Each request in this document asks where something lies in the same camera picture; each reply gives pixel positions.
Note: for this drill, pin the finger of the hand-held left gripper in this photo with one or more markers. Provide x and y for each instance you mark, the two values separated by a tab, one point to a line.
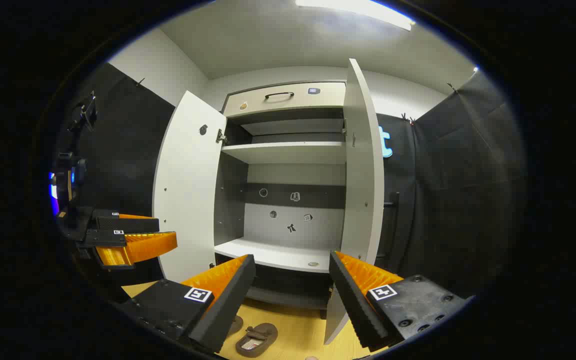
143	247
128	225

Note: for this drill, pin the white and grey shoe cabinet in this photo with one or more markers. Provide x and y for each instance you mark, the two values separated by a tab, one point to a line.
288	152

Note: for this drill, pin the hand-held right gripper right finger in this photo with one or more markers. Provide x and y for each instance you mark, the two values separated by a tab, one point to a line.
353	300

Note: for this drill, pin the brown fuzzy shoe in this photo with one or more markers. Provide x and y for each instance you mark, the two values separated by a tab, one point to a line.
264	332
236	326

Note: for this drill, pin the white shoe cabinet door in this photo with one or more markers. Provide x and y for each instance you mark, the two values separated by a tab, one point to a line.
363	175
188	190

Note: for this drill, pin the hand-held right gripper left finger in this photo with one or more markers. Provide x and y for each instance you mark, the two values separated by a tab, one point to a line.
223	305

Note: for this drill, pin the black backdrop cloth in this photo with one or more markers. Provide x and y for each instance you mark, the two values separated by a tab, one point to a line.
458	190

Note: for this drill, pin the ceiling light strip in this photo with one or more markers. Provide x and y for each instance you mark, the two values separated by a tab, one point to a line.
363	10

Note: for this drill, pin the metal door hinge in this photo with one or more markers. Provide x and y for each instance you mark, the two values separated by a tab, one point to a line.
221	136

